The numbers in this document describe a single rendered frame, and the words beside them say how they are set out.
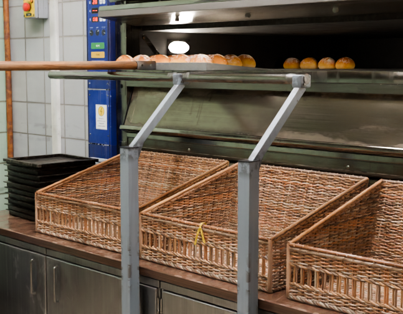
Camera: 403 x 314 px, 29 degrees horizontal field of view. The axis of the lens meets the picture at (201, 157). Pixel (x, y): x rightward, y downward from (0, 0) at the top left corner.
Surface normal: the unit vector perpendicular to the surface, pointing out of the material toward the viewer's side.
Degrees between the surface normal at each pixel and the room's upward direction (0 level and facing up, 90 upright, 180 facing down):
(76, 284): 90
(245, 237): 90
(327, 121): 70
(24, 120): 90
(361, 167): 90
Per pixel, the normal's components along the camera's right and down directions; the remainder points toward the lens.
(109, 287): -0.70, 0.08
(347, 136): -0.66, -0.26
